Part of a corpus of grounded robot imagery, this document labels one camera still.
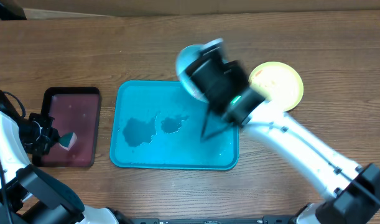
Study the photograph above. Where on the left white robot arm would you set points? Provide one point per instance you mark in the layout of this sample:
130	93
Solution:
28	194

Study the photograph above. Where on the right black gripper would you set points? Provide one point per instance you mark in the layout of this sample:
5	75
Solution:
231	71

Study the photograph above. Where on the dark red sponge tray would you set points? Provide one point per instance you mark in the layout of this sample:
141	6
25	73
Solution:
74	110

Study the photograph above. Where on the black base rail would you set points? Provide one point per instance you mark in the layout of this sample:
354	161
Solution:
268	219

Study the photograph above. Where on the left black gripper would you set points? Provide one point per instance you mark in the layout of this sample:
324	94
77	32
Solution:
43	147

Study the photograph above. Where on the cardboard backboard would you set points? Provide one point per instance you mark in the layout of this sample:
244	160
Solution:
85	8

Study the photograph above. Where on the teal plastic tray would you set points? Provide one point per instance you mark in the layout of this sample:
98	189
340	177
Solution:
157	125

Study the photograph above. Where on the yellow-green plate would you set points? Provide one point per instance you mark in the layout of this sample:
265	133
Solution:
278	83

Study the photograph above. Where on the light blue plate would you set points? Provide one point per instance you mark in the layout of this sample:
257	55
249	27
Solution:
187	56

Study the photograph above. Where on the dark green sponge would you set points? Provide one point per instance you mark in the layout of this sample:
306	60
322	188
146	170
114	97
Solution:
67	141

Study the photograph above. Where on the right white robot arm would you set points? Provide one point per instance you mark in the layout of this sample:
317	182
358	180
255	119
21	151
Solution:
350	192

